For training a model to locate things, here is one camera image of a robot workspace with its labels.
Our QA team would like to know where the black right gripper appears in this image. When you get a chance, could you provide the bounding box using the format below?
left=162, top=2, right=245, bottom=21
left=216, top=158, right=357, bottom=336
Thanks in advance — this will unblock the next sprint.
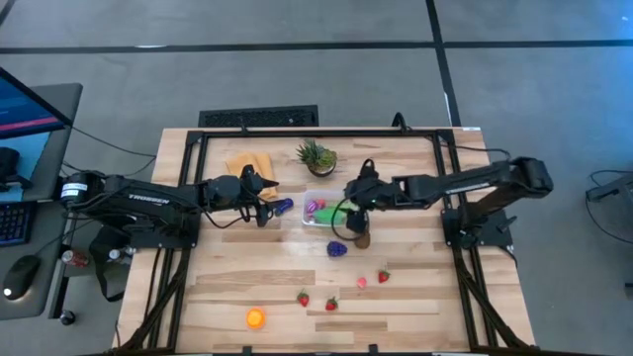
left=343, top=178, right=400, bottom=238

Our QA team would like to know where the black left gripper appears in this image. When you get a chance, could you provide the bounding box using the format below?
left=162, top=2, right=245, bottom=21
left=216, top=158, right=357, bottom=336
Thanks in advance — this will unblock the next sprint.
left=212, top=172, right=280, bottom=229

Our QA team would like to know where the purple toy eggplant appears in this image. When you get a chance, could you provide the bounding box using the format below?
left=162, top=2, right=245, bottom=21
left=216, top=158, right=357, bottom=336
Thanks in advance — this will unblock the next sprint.
left=273, top=197, right=296, bottom=218

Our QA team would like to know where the dark green toy fruit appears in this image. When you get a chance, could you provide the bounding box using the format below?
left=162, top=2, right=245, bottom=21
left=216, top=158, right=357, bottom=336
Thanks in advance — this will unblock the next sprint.
left=312, top=207, right=347, bottom=226

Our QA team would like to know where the orange toy fruit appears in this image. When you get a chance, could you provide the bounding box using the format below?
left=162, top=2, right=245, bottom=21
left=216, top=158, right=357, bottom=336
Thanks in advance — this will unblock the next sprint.
left=245, top=307, right=267, bottom=330

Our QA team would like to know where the clear plastic tupperware container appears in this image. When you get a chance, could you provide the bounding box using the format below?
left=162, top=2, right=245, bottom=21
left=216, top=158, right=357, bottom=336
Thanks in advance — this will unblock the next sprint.
left=301, top=189, right=361, bottom=229

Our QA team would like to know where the folded orange cloth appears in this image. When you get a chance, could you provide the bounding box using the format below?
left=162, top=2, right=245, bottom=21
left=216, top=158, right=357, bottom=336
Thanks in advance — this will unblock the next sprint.
left=225, top=151, right=279, bottom=202

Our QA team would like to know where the potted succulent plant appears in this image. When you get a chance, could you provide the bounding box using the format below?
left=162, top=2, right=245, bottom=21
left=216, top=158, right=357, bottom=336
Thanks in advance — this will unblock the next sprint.
left=295, top=137, right=339, bottom=178

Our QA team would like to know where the black perforated floor panel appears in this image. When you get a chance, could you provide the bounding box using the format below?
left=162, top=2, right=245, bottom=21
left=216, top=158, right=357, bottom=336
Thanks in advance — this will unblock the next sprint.
left=198, top=104, right=320, bottom=129

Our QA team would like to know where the silver drink can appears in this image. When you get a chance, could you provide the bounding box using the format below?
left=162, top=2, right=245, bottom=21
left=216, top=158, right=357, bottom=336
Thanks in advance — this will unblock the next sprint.
left=107, top=246, right=137, bottom=263

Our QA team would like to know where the red soda can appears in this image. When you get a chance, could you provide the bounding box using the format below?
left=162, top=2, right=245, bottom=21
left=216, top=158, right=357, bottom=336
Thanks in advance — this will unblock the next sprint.
left=60, top=249, right=91, bottom=269

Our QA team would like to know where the grey desk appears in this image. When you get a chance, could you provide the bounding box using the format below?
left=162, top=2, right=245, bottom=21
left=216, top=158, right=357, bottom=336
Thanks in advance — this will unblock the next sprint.
left=0, top=82, right=84, bottom=321

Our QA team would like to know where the black keyboard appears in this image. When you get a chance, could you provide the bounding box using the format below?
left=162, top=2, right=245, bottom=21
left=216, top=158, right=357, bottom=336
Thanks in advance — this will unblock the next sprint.
left=0, top=201, right=38, bottom=247

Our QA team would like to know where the black computer mouse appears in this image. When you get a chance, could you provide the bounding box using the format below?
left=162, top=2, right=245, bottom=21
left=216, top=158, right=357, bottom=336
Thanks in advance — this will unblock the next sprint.
left=2, top=254, right=43, bottom=302

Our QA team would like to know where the computer monitor with blue screen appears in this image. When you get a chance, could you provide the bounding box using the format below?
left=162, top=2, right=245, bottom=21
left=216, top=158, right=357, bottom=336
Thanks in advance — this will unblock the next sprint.
left=0, top=66, right=74, bottom=141

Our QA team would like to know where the grey floor stand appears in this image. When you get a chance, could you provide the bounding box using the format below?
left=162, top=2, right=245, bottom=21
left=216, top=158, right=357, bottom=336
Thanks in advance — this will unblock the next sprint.
left=586, top=169, right=633, bottom=222

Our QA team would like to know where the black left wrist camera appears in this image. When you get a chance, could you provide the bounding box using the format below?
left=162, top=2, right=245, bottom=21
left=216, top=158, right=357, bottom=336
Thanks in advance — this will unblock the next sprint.
left=240, top=164, right=264, bottom=185

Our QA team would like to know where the black aluminium table frame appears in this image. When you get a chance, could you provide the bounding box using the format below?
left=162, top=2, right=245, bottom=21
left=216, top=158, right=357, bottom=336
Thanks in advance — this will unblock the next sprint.
left=113, top=127, right=538, bottom=355

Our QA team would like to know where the black table cable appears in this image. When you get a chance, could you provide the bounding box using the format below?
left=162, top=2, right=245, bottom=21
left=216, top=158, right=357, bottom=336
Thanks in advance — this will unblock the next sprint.
left=392, top=112, right=513, bottom=162

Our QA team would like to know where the black monitor cable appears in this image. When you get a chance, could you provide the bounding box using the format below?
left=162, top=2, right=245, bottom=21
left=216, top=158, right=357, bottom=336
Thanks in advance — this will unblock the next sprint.
left=68, top=126, right=158, bottom=179

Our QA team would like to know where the black strap bag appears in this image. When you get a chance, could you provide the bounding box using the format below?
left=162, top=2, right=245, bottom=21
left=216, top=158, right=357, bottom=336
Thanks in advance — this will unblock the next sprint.
left=88, top=224, right=131, bottom=304

